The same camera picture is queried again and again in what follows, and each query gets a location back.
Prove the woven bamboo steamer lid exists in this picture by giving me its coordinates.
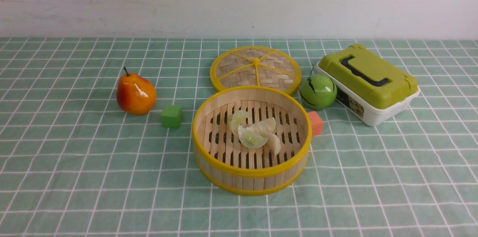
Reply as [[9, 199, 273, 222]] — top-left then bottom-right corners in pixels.
[[209, 46, 302, 96]]

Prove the green cube block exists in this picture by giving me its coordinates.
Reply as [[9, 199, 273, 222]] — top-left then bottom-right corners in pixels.
[[161, 105, 183, 128]]

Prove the red orange pear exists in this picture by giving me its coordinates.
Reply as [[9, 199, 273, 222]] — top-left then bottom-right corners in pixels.
[[116, 67, 157, 116]]

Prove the bamboo steamer tray yellow rim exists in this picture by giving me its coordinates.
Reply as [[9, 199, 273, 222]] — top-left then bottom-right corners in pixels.
[[192, 86, 312, 196]]

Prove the pale dumpling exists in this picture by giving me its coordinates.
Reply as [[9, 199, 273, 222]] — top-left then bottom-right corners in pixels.
[[246, 118, 276, 137], [266, 133, 282, 157], [227, 110, 252, 135]]

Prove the orange cube block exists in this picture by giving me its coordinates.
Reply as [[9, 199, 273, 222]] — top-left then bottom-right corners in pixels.
[[307, 111, 324, 137]]

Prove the greenish dumpling front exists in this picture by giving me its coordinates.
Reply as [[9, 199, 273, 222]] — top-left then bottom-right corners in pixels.
[[238, 125, 268, 149]]

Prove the green lidded white box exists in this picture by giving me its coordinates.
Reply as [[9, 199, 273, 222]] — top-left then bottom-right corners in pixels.
[[316, 43, 420, 127]]

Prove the green apple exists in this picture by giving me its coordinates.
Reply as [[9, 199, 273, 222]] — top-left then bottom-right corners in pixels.
[[299, 67, 338, 110]]

